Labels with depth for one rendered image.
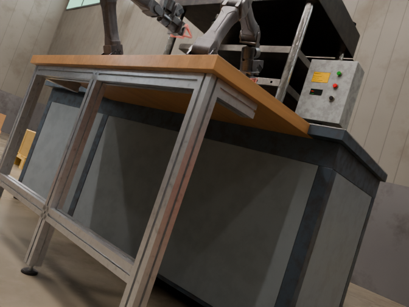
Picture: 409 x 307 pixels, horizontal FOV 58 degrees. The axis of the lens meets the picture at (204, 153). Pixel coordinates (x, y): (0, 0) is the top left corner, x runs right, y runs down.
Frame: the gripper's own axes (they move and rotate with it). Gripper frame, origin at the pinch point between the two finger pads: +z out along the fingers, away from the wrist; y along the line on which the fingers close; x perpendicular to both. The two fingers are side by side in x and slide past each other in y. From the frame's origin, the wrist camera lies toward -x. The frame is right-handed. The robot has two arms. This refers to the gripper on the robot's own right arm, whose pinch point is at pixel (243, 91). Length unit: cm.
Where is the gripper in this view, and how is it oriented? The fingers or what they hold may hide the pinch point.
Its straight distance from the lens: 174.4
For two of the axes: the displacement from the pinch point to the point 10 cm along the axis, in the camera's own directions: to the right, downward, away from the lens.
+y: -7.5, -2.4, 6.2
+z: -0.7, 9.6, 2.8
